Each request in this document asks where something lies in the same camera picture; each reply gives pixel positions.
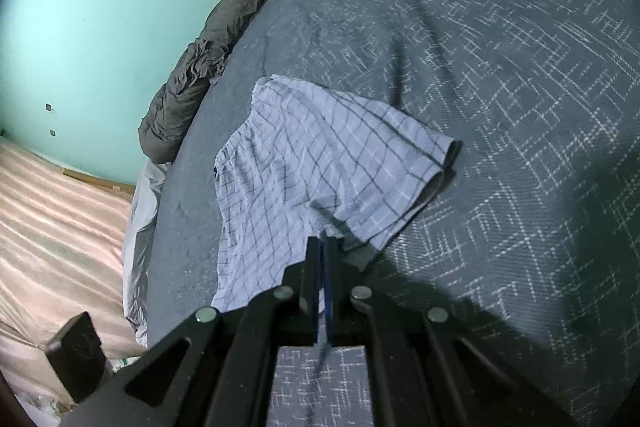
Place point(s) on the wooden frame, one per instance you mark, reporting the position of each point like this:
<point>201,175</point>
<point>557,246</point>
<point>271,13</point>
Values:
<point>100,182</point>

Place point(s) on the pink curtain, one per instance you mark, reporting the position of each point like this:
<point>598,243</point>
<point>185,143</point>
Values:
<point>55,232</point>

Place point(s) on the light grey pillow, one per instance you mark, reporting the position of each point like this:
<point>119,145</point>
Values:
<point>142,247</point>

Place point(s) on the light blue plaid shorts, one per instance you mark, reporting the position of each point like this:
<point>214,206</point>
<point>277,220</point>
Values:
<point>310,167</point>

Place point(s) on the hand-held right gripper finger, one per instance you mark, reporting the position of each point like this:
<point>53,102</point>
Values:
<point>319,277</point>
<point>330,287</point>

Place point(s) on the dark grey rolled duvet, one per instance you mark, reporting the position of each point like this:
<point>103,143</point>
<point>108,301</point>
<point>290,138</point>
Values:
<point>215,47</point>

